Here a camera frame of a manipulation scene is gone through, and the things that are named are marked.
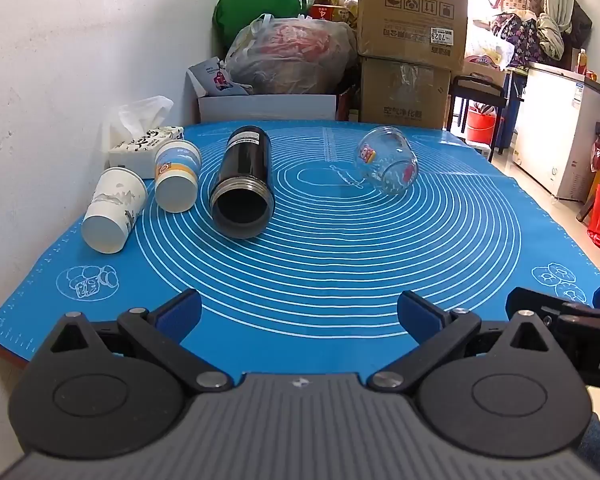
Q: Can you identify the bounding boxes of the plain brown cardboard box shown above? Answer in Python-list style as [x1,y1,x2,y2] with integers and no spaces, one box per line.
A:
[358,55,454,131]

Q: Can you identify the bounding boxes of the white storage box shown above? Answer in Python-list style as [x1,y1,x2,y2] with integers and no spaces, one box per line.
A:
[197,91,339,124]

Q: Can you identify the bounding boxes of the grey-green cloth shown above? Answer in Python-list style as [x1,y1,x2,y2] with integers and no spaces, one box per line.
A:
[535,11,566,62]

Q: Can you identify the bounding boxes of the black thermos cup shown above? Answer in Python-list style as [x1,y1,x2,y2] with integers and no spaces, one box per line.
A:
[209,126,275,239]

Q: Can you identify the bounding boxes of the clear plastic bag red contents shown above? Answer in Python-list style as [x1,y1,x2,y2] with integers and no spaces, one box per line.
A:
[223,14,359,96]

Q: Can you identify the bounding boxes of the red bucket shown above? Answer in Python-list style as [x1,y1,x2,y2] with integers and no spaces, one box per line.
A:
[466,106,506,146]

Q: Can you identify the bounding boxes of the white ink-print paper cup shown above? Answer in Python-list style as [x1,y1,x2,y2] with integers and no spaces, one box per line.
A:
[81,166,148,255]

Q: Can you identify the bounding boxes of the black stool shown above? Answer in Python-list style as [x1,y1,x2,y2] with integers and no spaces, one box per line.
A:
[447,74,512,163]

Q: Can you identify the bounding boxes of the clear printed glass cup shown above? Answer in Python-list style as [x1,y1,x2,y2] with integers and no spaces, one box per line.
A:
[354,126,419,196]

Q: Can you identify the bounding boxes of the white chest freezer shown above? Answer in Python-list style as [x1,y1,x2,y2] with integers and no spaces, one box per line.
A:
[512,62,600,201]

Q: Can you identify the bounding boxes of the small white printed paper bag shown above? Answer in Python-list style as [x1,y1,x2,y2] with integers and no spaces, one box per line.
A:
[187,57,254,99]

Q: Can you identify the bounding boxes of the purple patterned bag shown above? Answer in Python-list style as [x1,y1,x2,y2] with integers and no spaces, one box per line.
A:
[492,12,544,69]

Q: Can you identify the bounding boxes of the large taped cardboard box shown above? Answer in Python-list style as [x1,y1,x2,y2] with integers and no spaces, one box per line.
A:
[356,0,470,73]

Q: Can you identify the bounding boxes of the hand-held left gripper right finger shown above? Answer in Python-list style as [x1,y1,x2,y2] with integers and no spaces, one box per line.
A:
[367,290,552,392]

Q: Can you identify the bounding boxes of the blue-orange paper cup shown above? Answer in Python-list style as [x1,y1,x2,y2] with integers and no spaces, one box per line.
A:
[153,139,202,213]

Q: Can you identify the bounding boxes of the blue silicone baking mat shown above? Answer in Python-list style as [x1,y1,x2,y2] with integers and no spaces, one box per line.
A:
[0,122,600,377]

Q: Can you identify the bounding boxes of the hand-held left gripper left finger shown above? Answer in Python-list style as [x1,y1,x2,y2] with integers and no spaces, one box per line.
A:
[49,288,234,394]

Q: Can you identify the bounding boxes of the white plastic bag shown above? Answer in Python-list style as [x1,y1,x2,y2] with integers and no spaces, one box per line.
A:
[466,35,517,72]

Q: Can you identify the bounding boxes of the white tissue pack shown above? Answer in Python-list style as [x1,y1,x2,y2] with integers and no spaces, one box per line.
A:
[102,95,185,173]

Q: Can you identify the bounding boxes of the red carton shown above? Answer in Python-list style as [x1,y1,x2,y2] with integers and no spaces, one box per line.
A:
[312,3,352,24]

